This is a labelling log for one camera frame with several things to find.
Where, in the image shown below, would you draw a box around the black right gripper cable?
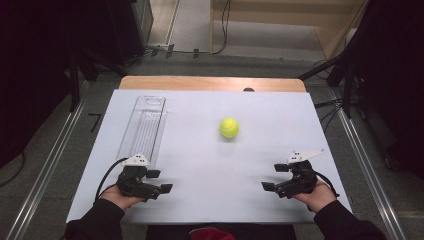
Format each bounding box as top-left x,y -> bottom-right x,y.
311,169 -> 341,199

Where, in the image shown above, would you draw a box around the black hanging cable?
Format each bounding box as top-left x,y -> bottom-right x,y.
173,0 -> 233,56

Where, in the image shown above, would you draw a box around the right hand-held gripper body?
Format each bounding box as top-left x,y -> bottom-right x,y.
273,148 -> 326,200

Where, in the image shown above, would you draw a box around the red cloth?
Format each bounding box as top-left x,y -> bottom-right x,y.
188,226 -> 237,240

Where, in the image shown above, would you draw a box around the black floor cable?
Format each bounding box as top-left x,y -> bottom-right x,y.
0,151 -> 27,188

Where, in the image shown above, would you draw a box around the yellow tennis ball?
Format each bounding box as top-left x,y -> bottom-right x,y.
219,117 -> 240,140

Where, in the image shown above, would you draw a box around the wooden shelf unit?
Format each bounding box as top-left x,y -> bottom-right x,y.
208,0 -> 370,62

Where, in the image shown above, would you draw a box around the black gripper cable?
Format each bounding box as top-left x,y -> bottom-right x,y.
311,169 -> 341,199
94,157 -> 130,203

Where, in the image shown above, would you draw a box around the person's right hand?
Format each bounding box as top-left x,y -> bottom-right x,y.
292,179 -> 338,215

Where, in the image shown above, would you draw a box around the metal floor rail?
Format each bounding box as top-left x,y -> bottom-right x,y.
329,89 -> 408,240
5,80 -> 90,240

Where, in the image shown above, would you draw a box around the black curtain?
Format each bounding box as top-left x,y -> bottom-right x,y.
344,0 -> 424,181
0,0 -> 113,169

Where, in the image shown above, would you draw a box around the wooden table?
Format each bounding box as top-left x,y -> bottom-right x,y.
118,75 -> 307,94

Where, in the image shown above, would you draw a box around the black floor cables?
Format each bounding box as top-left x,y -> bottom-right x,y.
314,97 -> 346,133

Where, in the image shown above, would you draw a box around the black stand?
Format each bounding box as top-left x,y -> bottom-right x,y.
297,49 -> 356,120
67,46 -> 130,113

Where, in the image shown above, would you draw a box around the clear plastic tray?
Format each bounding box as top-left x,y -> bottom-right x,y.
115,95 -> 167,168

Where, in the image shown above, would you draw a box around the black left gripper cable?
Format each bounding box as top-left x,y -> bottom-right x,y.
94,157 -> 130,203

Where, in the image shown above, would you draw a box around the white board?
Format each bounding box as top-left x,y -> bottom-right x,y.
65,88 -> 354,225

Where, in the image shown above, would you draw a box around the dark cabinet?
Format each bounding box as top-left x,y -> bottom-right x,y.
105,0 -> 155,66

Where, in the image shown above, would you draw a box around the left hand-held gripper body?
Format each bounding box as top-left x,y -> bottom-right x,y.
115,153 -> 162,201

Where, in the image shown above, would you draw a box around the person's left hand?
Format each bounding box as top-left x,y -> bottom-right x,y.
99,183 -> 148,213

